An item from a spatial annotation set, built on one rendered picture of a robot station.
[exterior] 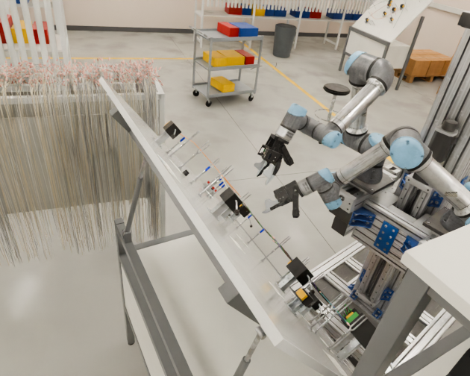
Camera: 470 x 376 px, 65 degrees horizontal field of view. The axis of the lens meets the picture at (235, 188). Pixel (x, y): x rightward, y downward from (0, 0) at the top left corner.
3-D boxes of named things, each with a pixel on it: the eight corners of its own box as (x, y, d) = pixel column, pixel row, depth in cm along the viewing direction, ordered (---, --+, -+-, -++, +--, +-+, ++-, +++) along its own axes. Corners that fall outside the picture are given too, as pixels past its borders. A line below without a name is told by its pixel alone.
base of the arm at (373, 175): (363, 165, 210) (368, 150, 204) (386, 178, 201) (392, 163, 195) (348, 172, 201) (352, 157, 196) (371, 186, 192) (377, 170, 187)
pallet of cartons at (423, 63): (422, 69, 853) (430, 49, 827) (450, 80, 793) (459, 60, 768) (382, 70, 810) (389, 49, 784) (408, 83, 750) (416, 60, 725)
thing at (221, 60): (238, 89, 616) (245, 20, 554) (254, 101, 582) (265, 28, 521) (183, 96, 570) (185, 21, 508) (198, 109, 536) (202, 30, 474)
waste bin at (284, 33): (295, 57, 816) (301, 27, 781) (278, 59, 795) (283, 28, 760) (283, 51, 848) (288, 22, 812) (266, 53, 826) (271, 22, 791)
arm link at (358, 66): (358, 158, 198) (369, 64, 159) (336, 146, 207) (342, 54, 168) (373, 148, 202) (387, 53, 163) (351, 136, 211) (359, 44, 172)
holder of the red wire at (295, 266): (292, 305, 110) (318, 281, 110) (271, 277, 121) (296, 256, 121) (299, 312, 112) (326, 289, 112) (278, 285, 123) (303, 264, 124)
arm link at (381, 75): (407, 80, 164) (333, 156, 158) (386, 72, 171) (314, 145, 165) (407, 60, 155) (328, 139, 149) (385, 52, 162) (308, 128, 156)
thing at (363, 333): (367, 398, 99) (407, 362, 99) (325, 343, 111) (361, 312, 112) (372, 400, 104) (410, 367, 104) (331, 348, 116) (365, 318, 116)
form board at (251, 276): (380, 409, 130) (384, 406, 130) (274, 347, 56) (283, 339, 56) (225, 212, 211) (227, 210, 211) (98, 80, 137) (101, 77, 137)
